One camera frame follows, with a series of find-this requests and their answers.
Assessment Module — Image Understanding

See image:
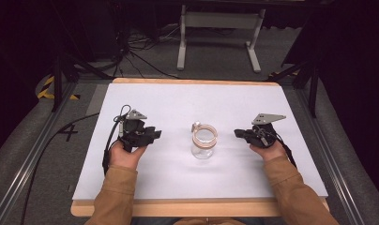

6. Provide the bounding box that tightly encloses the yellow black hazard tape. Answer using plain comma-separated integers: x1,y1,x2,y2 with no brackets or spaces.
37,75,81,101

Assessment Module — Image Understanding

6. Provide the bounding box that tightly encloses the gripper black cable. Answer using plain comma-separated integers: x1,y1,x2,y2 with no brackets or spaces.
256,126,298,169
19,104,132,225

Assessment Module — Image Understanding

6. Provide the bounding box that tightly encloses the person's right hand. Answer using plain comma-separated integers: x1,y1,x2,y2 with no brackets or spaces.
249,140,289,163

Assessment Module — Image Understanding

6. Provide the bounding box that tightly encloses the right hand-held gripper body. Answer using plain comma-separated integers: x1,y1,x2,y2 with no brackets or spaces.
244,112,287,148

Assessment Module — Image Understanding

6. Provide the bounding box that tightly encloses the black tripod stand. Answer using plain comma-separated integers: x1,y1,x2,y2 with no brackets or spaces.
265,59,320,119
50,46,114,113

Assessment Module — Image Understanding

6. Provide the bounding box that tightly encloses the person's left hand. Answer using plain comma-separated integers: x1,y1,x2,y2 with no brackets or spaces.
109,140,147,172

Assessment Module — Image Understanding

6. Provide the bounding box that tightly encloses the aluminium floor rail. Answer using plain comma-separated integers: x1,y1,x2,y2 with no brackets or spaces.
295,87,367,225
0,82,79,225

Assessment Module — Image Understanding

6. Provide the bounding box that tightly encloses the white metal stand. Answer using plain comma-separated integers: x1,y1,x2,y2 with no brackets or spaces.
176,4,266,74

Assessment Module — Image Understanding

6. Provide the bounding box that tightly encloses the white paper sheet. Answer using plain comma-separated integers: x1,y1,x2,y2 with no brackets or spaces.
72,82,329,202

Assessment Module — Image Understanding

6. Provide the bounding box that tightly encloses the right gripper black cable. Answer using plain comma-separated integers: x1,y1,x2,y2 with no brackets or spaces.
256,126,298,169

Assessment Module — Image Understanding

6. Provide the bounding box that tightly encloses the clear glass jar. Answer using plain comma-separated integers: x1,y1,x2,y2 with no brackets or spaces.
190,121,219,160

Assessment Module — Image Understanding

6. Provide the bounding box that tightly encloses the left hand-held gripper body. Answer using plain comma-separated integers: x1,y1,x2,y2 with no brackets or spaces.
118,109,157,154

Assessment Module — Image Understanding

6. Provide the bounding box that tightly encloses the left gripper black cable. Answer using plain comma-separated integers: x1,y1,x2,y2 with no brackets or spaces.
19,104,132,225

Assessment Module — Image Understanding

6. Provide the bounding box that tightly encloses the bundle of floor cables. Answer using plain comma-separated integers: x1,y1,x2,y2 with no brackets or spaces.
93,22,235,81

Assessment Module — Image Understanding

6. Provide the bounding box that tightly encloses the wooden table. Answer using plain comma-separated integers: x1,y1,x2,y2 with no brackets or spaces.
69,77,331,218

